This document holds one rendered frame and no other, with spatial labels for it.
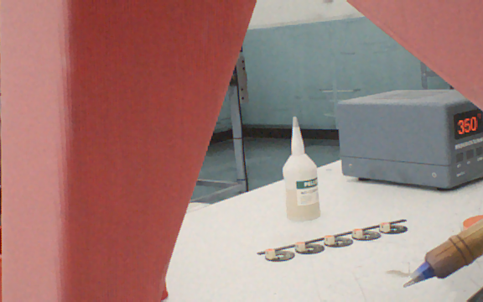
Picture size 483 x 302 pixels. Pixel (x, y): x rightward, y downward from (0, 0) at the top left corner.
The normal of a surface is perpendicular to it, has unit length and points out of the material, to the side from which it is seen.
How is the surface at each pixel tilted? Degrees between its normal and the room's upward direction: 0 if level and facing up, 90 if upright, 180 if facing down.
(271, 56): 90
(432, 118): 90
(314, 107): 90
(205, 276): 0
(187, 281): 0
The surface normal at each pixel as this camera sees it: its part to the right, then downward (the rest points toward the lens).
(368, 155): -0.77, 0.18
